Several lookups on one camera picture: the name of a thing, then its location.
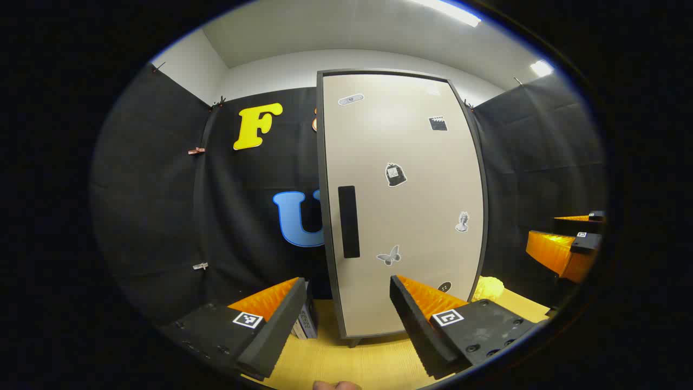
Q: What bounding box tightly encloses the grey cabinet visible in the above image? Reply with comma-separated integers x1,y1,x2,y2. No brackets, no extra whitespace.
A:
317,69,489,348

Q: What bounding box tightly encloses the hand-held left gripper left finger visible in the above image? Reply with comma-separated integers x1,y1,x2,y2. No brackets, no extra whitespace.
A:
162,277,308,380

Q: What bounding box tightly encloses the yellow bumpy object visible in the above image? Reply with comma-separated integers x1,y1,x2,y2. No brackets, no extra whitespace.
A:
471,276,505,303

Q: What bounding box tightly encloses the black backdrop cloth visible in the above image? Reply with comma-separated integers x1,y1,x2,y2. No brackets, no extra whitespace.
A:
91,62,606,326

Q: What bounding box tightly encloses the black cabinet door handle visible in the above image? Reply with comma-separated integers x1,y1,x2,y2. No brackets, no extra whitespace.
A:
338,186,361,259

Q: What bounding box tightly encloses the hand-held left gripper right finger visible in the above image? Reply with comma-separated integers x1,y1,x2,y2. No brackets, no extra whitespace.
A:
390,275,539,380

